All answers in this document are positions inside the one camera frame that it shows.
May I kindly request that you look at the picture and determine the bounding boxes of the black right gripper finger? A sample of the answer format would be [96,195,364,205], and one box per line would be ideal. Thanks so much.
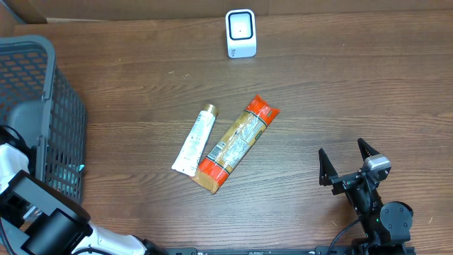
[357,138,379,161]
[318,148,338,186]

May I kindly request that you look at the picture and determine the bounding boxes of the orange spaghetti packet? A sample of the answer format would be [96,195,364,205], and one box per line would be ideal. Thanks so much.
[191,95,280,194]

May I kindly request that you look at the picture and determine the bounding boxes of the white tube gold cap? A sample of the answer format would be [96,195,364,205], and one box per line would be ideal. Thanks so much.
[171,103,219,177]

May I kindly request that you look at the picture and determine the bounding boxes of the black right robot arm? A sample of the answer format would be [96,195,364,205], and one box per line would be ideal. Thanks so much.
[318,138,415,254]

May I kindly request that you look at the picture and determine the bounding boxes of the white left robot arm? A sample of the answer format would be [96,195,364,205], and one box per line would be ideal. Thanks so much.
[1,125,165,255]

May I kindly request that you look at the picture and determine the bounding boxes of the white barcode scanner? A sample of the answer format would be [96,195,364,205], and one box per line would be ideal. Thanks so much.
[225,8,257,59]

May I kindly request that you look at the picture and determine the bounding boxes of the colourful packet in basket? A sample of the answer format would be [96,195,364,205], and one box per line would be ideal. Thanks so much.
[45,163,85,199]

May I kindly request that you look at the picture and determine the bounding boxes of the grey plastic mesh basket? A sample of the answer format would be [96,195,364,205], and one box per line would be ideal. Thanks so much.
[1,35,87,183]

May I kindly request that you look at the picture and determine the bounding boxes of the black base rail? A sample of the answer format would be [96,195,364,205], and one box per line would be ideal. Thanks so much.
[155,245,417,255]

